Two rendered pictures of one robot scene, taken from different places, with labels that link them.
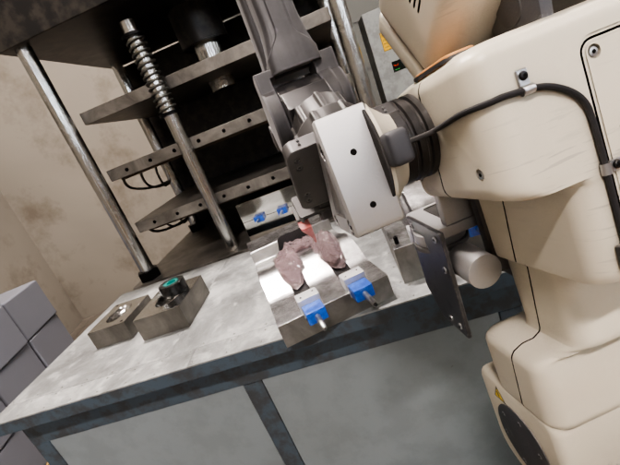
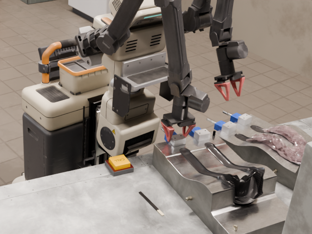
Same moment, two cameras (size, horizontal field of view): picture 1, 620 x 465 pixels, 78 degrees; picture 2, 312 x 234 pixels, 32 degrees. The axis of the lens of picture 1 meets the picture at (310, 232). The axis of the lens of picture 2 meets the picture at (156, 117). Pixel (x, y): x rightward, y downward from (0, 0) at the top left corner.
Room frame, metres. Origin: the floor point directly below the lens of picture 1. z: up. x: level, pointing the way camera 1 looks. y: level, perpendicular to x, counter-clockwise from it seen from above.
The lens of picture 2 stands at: (1.99, -1.50, 1.93)
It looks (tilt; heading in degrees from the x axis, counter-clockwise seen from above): 29 degrees down; 139
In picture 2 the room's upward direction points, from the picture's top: 6 degrees clockwise
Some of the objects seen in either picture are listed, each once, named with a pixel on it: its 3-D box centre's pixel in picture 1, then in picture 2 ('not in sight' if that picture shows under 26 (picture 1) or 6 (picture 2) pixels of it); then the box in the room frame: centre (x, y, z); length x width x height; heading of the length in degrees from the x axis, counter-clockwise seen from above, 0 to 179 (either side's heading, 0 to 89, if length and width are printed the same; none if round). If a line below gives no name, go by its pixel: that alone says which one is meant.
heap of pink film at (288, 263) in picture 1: (303, 249); (284, 140); (0.97, 0.03, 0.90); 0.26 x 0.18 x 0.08; 8
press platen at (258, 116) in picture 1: (242, 124); not in sight; (2.01, 0.11, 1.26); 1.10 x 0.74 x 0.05; 81
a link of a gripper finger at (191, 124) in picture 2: not in sight; (182, 127); (0.76, -0.31, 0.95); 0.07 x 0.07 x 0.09; 81
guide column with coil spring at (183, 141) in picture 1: (202, 183); not in sight; (1.66, 0.34, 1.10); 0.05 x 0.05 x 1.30
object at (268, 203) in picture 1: (278, 198); not in sight; (1.88, 0.09, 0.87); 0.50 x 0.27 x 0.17; 171
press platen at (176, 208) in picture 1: (261, 171); not in sight; (2.01, 0.11, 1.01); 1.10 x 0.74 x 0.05; 81
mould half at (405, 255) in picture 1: (425, 208); (221, 179); (1.00, -0.33, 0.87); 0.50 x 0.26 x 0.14; 171
